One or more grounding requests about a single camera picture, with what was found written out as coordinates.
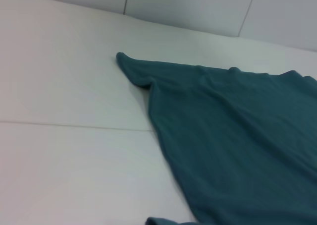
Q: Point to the teal T-shirt with pink print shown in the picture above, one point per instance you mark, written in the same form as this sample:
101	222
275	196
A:
235	140

